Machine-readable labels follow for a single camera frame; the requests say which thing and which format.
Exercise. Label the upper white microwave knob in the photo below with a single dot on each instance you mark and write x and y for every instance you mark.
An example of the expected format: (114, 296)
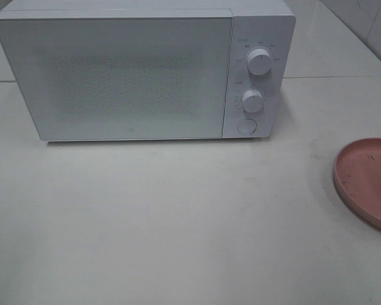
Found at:
(259, 61)

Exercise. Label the white microwave door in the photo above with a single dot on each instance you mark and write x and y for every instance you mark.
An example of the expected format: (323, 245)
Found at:
(121, 79)

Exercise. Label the pink round plate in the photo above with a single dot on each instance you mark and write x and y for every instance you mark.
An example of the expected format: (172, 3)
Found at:
(357, 178)

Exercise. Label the white microwave oven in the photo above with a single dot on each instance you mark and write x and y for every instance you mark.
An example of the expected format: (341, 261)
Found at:
(268, 24)

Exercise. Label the white microwave knob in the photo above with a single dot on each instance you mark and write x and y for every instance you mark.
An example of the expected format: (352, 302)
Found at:
(259, 61)
(252, 101)

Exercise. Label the lower white microwave knob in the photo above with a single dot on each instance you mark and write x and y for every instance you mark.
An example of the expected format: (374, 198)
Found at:
(252, 101)

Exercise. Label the round white door button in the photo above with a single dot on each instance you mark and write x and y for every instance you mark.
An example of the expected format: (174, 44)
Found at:
(247, 126)

